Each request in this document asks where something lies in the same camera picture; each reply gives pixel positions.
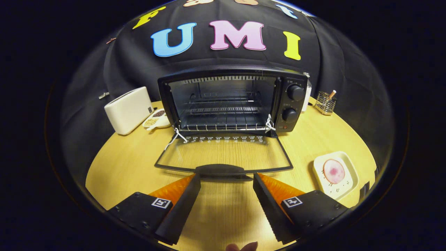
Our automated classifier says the glass bottle with white label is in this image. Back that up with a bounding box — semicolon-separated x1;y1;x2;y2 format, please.
302;72;312;112

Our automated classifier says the black toaster oven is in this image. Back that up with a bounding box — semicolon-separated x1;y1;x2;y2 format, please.
154;66;309;180

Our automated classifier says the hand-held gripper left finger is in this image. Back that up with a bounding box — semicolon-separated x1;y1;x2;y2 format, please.
106;174;201;245

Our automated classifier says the cream square plate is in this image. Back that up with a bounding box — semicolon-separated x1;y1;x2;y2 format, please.
313;151;359;201

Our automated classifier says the metal wire utensil holder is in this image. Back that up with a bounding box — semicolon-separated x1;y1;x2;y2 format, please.
315;91;337;116

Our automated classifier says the pink round meat slice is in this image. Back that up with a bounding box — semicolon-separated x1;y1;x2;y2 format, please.
323;159;346;184

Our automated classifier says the white two-compartment snack dish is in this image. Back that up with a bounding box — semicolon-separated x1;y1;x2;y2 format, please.
142;108;171;131

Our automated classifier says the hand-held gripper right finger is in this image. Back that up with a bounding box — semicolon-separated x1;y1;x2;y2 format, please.
253;173;349;244

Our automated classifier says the cream white bread toaster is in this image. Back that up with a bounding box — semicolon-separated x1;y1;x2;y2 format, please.
104;86;154;136

